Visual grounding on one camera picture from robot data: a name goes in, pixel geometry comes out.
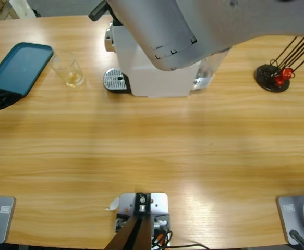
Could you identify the black capsule holder with rods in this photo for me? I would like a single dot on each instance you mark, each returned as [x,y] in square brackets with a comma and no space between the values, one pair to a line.
[265,78]

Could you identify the white foam packing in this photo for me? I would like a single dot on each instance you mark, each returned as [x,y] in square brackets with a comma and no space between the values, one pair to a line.
[21,9]

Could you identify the white paper tab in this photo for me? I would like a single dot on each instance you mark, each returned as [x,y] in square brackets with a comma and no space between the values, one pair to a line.
[114,204]

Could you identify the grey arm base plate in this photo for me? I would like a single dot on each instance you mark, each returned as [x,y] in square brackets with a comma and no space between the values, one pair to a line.
[290,216]
[3,221]

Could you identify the white capsule coffee machine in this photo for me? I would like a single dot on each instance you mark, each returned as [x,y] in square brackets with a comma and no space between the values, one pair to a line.
[141,80]

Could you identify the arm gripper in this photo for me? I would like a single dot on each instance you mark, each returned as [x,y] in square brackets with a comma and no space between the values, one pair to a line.
[97,11]

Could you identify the teal plastic tray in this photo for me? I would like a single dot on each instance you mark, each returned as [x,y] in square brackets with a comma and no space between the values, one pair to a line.
[24,65]

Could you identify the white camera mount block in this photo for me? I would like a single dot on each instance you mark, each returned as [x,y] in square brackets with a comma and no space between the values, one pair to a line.
[159,203]

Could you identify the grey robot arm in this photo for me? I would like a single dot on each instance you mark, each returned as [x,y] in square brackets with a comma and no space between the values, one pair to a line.
[193,23]

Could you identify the dark camera post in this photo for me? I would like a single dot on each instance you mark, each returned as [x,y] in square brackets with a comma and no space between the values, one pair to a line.
[136,234]

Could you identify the red coffee capsule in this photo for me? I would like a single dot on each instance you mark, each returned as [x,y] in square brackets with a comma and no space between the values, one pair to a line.
[288,72]
[279,81]

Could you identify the clear water tank black lid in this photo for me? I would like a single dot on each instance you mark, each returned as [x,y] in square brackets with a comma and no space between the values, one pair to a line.
[206,73]

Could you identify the clear drinking glass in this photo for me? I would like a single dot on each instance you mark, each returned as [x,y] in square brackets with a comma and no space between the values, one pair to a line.
[68,70]

